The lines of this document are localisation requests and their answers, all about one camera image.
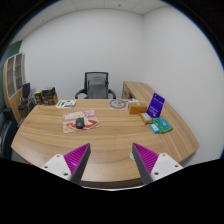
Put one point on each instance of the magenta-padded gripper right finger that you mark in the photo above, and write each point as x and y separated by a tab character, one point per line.
146	159

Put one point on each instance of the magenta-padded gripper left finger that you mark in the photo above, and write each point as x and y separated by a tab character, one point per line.
76	158

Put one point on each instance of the black computer mouse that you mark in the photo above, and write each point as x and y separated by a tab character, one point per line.
80	123

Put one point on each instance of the dog print mouse pad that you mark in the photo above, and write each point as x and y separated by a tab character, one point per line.
91	121

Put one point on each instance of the blue packet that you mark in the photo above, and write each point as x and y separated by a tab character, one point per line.
154	128

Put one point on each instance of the green packet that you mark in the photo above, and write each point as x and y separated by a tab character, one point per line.
163	125

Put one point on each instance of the tan snack packet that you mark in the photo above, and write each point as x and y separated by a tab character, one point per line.
145	118

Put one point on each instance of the orange-brown wooden box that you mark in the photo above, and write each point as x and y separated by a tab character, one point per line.
137	108

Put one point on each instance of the purple pouch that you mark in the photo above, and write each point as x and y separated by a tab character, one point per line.
156	106

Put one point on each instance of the green and purple leaflet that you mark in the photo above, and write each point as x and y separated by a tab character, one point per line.
66	103

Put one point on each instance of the round logo clear sheet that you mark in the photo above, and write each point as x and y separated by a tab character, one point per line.
117	104

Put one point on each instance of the brown cardboard carton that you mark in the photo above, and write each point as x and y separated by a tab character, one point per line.
50	100

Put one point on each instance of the wooden side desk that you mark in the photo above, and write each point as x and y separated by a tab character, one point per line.
136	89

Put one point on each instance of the small tan and black carton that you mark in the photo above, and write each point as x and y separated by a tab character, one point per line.
38	96

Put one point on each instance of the grey backpack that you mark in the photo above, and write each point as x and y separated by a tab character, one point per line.
97	88

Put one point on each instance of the black sofa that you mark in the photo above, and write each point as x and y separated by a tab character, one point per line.
6	133

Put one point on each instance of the small black chair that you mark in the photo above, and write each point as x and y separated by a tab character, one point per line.
26	90

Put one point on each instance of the black mesh office chair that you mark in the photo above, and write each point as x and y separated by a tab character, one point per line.
96	74

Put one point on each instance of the wooden shelf unit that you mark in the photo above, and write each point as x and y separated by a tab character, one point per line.
11	80

